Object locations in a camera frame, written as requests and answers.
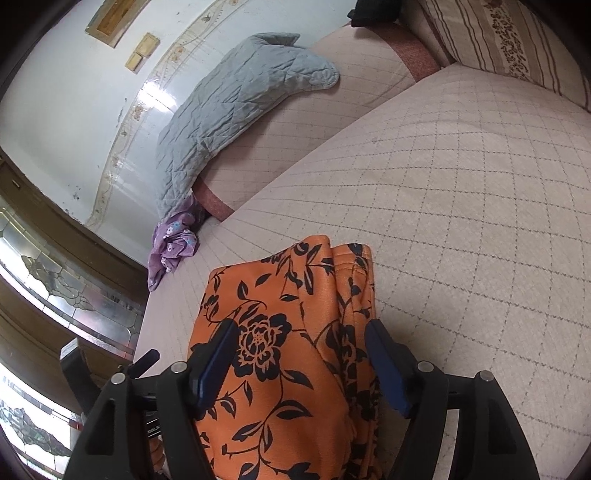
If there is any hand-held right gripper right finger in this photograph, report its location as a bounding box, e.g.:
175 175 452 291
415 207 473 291
365 318 541 480

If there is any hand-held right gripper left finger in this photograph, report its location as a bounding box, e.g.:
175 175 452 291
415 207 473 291
62 318 241 480

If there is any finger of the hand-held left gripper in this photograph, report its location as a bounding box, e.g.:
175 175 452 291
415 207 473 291
127 349 161 377

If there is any orange black floral garment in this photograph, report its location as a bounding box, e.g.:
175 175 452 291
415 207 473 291
187 234 384 480

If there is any wooden glass-panel door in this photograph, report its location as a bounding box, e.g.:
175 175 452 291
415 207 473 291
0 150 151 472

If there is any purple printed garment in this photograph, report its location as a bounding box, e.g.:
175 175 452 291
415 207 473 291
147 196 206 292

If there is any grey quilted blanket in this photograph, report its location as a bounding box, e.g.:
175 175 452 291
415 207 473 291
154 32 341 220

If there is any striped floral pillow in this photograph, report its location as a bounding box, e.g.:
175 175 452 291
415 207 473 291
418 0 591 112

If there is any dark cloth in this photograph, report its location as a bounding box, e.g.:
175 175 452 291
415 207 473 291
348 0 403 28

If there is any wooden wall frame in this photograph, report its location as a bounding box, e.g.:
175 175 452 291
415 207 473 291
84 0 139 48

